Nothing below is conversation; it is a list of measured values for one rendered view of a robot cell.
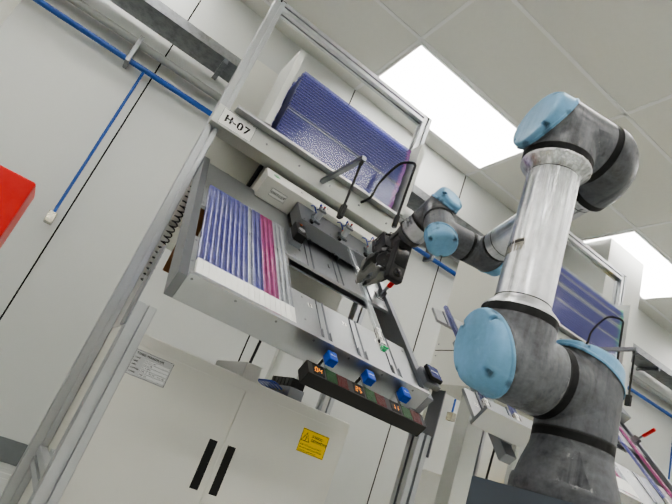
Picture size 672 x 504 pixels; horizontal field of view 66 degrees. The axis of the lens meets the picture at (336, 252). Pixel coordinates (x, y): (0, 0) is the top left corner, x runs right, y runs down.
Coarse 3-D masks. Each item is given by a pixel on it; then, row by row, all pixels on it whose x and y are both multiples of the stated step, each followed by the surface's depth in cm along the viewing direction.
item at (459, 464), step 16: (464, 400) 156; (464, 416) 153; (464, 432) 150; (480, 432) 152; (448, 448) 152; (464, 448) 148; (448, 464) 149; (464, 464) 147; (448, 480) 146; (464, 480) 146; (448, 496) 143; (464, 496) 145
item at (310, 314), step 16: (192, 256) 112; (304, 304) 128; (320, 304) 134; (304, 320) 121; (320, 320) 126; (336, 320) 132; (336, 336) 125; (352, 336) 131; (368, 336) 137; (368, 352) 129; (400, 352) 142; (384, 368) 128; (400, 368) 134; (416, 384) 133
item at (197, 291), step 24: (192, 288) 103; (216, 288) 104; (216, 312) 107; (240, 312) 108; (264, 312) 109; (264, 336) 112; (288, 336) 113; (312, 336) 114; (312, 360) 117; (360, 360) 119; (360, 384) 123; (384, 384) 124; (408, 384) 125
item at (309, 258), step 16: (208, 176) 154; (224, 176) 163; (224, 192) 152; (240, 192) 161; (256, 208) 159; (272, 208) 168; (288, 224) 166; (288, 256) 147; (304, 256) 153; (320, 256) 161; (304, 272) 155; (320, 272) 151; (336, 272) 159; (352, 272) 169; (336, 288) 161; (352, 288) 157; (368, 288) 166; (384, 304) 164
